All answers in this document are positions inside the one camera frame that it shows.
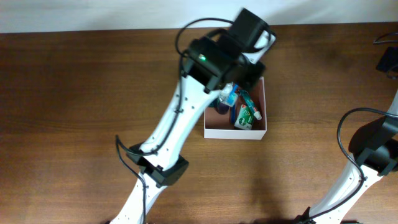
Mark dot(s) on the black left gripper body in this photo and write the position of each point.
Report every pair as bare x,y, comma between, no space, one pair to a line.
252,75

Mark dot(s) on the white teal toothpaste tube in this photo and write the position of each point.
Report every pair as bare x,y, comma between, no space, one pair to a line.
249,102

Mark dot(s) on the purple foam pump bottle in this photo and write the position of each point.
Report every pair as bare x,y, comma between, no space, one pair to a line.
223,108

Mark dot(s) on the blue white toothbrush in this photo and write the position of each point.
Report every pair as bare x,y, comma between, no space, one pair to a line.
231,101

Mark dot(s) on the green soap box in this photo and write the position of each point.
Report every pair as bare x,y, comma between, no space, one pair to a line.
244,119

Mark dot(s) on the blue Listerine mouthwash bottle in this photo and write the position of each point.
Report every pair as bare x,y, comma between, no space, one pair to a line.
214,104

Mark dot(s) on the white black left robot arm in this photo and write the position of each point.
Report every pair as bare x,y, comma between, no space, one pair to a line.
220,57

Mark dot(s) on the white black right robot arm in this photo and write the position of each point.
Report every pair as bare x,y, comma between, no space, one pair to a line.
371,155

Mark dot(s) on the pink open box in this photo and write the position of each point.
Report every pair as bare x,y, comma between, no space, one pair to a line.
220,126

